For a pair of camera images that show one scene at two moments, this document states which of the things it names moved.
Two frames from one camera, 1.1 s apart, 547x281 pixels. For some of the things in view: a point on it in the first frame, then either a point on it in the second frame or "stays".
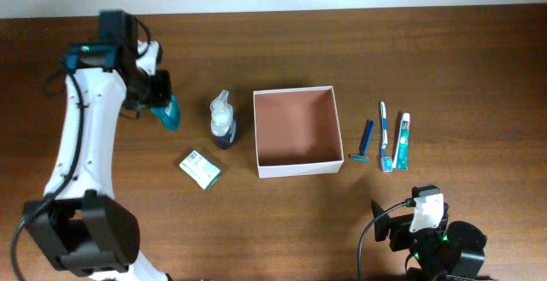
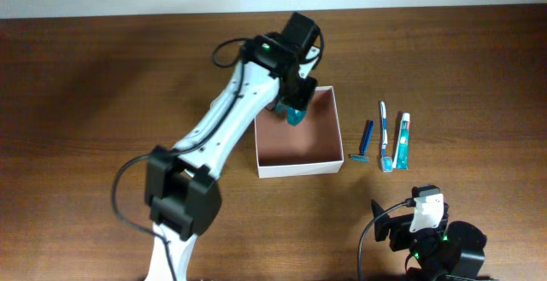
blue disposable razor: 363,157 stays
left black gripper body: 159,89 -> 302,93
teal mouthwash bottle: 170,114 -> 294,116
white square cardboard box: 297,131 stays
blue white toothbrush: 386,162 stays
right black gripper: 393,229 stays
